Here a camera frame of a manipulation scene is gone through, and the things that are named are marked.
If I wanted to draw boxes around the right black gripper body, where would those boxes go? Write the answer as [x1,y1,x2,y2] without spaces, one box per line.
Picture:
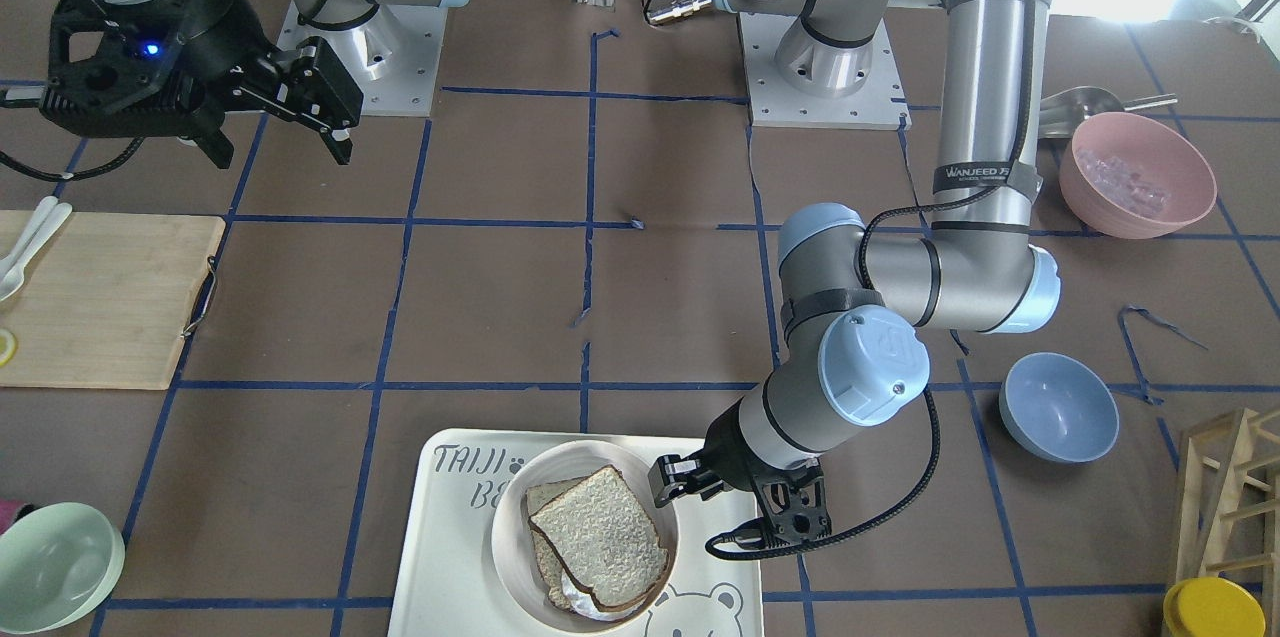
[38,0,364,139]

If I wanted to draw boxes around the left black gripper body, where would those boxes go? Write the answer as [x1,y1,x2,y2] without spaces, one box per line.
[648,405,832,549]

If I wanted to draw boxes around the bread slice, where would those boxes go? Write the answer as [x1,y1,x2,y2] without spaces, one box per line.
[524,477,582,614]
[527,466,669,609]

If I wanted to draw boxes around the cream round plate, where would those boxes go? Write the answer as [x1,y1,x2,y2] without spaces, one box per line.
[490,436,681,636]

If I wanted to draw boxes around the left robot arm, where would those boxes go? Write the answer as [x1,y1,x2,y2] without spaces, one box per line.
[649,0,1061,562]

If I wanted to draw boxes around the bread slice on plate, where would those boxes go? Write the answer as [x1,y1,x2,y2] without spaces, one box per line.
[524,477,582,614]

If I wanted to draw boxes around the fake fried egg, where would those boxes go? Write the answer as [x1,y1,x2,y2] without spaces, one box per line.
[561,572,643,622]

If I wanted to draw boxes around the white spoon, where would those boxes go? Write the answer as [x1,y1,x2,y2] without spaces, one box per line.
[1,196,73,301]
[0,196,59,278]

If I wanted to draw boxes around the wooden cutting board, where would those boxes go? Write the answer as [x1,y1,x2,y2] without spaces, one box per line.
[1,210,225,390]

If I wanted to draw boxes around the blue bowl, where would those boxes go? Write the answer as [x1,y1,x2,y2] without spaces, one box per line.
[998,353,1120,464]

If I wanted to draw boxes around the lemon slice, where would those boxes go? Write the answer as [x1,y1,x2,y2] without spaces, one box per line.
[0,327,18,367]

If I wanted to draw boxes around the pink cloth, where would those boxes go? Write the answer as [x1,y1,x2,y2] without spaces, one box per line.
[0,499,38,535]

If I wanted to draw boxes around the yellow cup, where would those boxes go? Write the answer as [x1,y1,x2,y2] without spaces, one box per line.
[1162,576,1267,636]

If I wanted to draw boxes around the wooden cup rack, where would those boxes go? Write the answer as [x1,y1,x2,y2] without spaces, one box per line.
[1166,408,1277,636]

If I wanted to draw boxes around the light green bowl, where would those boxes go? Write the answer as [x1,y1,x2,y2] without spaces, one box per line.
[1,501,125,634]

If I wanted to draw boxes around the metal scoop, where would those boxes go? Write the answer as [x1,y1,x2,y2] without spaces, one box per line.
[1037,86,1179,139]

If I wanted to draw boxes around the pink bowl with ice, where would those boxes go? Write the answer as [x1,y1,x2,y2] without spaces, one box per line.
[1059,113,1219,239]

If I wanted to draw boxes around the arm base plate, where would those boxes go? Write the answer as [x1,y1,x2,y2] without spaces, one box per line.
[276,3,449,118]
[739,13,913,130]

